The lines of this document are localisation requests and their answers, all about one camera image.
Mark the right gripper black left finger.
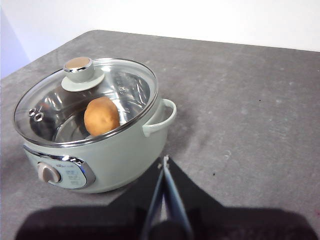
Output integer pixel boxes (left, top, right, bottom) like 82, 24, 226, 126
14, 159, 166, 240

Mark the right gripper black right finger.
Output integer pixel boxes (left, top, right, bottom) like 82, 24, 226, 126
163, 155, 318, 240

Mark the brown potato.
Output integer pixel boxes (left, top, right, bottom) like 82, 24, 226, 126
83, 96, 121, 137

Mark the glass lid with green knob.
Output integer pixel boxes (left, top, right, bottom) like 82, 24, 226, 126
12, 56, 159, 149

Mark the pale green electric pot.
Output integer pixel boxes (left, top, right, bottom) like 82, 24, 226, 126
22, 97, 178, 195

